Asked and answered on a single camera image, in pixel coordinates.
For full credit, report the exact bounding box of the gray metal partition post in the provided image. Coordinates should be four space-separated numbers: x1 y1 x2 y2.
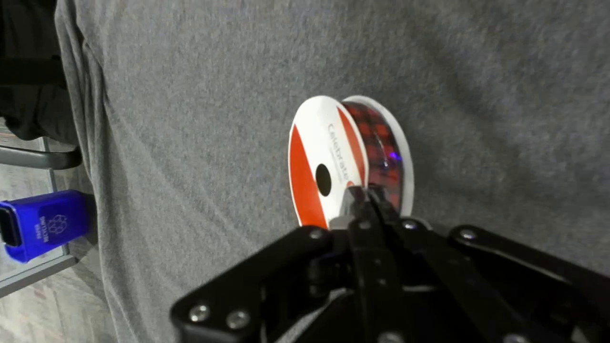
0 252 81 302

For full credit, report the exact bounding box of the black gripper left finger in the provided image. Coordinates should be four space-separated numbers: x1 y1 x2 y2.
171 186 397 343

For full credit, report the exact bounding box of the gray tablecloth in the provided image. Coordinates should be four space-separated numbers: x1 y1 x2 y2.
54 0 610 343

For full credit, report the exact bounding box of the blue recycling bin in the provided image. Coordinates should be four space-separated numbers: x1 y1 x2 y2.
0 189 98 264

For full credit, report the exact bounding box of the black chair with gray armrest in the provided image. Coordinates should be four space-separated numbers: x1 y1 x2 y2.
0 0 85 172

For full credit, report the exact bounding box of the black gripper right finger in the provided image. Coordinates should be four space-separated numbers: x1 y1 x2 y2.
369 186 610 343

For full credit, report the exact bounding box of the red and white ribbon spool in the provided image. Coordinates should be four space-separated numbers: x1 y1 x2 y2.
287 94 416 231

